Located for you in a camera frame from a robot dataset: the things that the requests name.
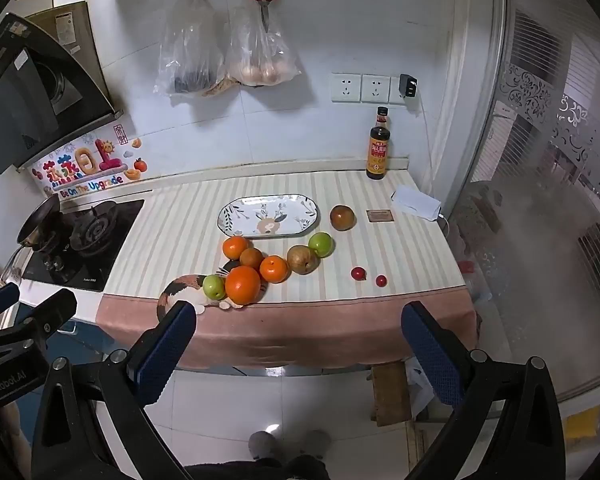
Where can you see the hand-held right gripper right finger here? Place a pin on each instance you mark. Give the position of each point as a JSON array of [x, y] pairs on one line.
[[430, 355]]

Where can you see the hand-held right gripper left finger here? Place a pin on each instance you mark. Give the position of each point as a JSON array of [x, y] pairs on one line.
[[167, 352]]

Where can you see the green apple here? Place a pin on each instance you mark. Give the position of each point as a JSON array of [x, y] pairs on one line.
[[321, 244], [213, 286]]

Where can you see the red cherry tomato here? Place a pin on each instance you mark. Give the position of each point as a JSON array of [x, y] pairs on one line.
[[358, 273], [381, 280]]

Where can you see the large orange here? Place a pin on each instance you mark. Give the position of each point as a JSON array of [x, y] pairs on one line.
[[242, 285]]

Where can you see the small orange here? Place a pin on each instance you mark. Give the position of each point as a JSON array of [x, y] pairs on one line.
[[235, 247], [273, 268]]

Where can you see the dark brownish orange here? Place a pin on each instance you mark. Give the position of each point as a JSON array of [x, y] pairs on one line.
[[251, 257]]

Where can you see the brown pear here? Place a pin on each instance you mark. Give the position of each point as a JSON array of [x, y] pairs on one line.
[[302, 259]]

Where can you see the dark red-brown apple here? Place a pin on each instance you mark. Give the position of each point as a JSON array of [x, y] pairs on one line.
[[342, 217]]

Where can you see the patterned oval ceramic plate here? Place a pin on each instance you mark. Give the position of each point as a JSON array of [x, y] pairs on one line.
[[267, 216]]

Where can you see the blue cabinet door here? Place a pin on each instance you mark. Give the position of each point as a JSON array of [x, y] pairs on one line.
[[87, 341]]

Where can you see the wooden stool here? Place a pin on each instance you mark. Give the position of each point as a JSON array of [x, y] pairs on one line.
[[391, 392]]

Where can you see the cat print on mat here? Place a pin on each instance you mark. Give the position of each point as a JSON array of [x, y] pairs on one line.
[[182, 290]]

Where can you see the black gas stove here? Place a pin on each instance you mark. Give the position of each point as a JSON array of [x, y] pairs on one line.
[[100, 245]]

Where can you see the black wok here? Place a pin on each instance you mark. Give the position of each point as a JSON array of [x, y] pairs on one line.
[[37, 222]]

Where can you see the person's grey slipper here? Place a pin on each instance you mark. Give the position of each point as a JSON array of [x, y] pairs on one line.
[[265, 444], [317, 442]]

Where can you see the small brown card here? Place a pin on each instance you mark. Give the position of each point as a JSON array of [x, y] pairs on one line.
[[380, 215]]

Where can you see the black range hood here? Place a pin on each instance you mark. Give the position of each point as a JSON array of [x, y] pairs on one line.
[[30, 95]]

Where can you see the dark soy sauce bottle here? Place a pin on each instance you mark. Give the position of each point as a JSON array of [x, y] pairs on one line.
[[378, 152]]

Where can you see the frosted glass sliding door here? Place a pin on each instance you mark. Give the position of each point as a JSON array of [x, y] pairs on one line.
[[535, 170]]

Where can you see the black power plug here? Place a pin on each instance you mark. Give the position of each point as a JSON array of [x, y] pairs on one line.
[[408, 85]]

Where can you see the clear plastic bag dark contents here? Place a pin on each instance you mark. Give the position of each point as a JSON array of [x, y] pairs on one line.
[[190, 55]]

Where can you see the clear plastic bag with onions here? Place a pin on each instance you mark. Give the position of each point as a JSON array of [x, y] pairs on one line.
[[262, 55]]

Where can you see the white wall outlet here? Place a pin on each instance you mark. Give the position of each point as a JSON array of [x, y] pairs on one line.
[[376, 89], [395, 95], [345, 88]]

